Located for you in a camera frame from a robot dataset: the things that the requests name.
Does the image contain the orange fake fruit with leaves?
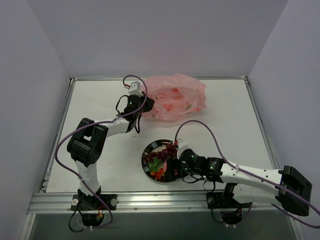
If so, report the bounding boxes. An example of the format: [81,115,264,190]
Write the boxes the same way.
[148,157,166,181]

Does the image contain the red fake grape bunch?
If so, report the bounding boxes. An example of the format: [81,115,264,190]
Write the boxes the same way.
[142,143,176,163]

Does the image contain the pink plastic bag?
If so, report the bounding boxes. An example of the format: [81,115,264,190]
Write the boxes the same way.
[142,73,206,122]

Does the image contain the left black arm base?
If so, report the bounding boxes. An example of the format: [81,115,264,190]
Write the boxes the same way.
[68,191,118,233]

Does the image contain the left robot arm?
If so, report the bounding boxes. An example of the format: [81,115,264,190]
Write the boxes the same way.
[67,93,155,210]

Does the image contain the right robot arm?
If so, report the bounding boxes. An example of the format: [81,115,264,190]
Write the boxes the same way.
[164,148,312,217]

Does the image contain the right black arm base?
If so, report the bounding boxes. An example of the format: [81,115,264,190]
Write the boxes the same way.
[206,191,253,228]

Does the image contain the dark rimmed beige plate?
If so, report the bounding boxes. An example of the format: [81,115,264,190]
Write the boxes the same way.
[141,139,182,184]

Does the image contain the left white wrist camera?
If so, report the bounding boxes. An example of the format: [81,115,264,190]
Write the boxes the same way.
[126,81,143,97]

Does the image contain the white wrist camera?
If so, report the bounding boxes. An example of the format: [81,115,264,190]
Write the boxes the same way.
[173,138,188,158]
[126,81,143,97]

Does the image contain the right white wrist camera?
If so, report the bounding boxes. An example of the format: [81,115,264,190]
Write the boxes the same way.
[173,138,188,158]

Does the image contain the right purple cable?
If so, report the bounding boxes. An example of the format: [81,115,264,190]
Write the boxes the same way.
[173,120,320,229]

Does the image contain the purple cable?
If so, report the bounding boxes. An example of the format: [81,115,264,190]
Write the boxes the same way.
[54,74,149,230]
[173,120,320,229]

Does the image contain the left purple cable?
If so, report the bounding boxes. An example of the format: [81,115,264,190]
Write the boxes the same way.
[54,74,149,230]

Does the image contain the aluminium front rail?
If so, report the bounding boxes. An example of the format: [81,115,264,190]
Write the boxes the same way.
[27,188,300,215]

